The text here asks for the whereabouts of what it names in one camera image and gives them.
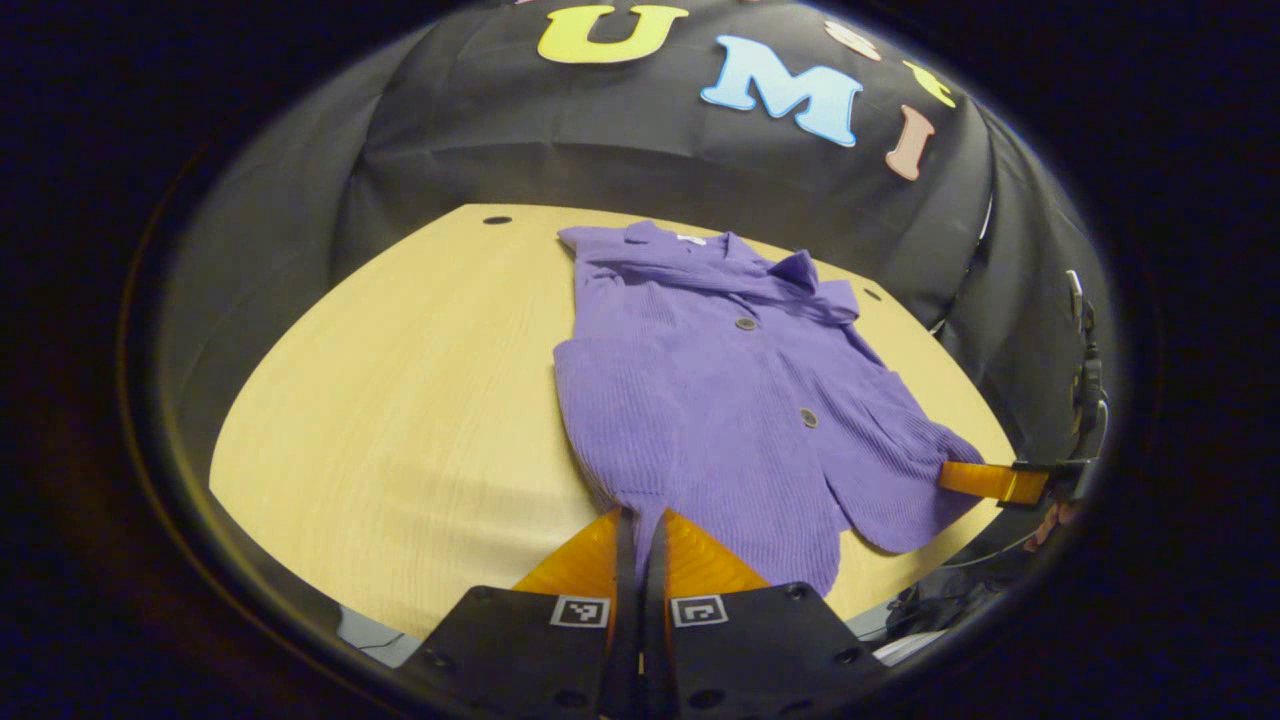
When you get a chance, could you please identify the purple knit cardigan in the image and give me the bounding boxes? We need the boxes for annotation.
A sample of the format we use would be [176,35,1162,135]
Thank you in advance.
[552,220,986,598]

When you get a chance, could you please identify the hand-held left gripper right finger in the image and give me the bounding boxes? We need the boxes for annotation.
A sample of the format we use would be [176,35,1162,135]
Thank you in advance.
[640,508,886,720]

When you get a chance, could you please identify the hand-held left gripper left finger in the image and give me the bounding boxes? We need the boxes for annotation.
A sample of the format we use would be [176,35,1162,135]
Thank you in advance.
[405,505,641,720]

